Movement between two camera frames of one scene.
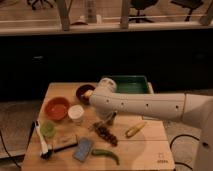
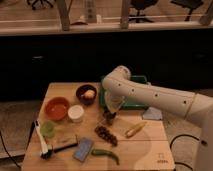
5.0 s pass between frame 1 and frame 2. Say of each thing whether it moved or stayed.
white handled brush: stayed
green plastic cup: stayed
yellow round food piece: stayed
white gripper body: moved
